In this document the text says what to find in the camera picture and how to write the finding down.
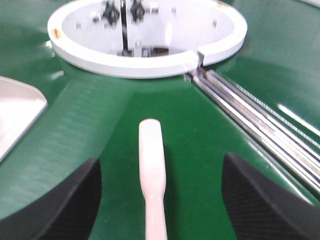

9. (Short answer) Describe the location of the black bearing right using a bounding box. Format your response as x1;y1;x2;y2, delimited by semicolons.
130;0;159;23

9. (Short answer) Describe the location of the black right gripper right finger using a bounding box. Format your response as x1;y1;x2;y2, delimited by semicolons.
221;152;320;240

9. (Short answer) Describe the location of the black bearing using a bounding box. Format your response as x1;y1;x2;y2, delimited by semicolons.
130;0;159;23
92;0;120;27

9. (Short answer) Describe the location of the orange warning sticker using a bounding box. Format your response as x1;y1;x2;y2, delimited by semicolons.
51;28;62;40

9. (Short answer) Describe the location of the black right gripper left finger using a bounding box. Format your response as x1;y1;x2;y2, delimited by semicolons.
0;158;102;240

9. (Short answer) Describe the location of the beige hand brush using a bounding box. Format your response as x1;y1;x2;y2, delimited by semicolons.
138;118;168;240

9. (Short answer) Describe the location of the white inner conveyor ring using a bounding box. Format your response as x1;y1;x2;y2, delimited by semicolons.
47;0;248;80

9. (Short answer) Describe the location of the steel conveyor rollers right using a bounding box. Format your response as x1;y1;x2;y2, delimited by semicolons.
185;67;320;194

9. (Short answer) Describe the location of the black bearing left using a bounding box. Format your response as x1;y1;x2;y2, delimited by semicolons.
92;0;120;27

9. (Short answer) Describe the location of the beige plastic dustpan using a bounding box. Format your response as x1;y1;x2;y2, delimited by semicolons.
0;76;48;161

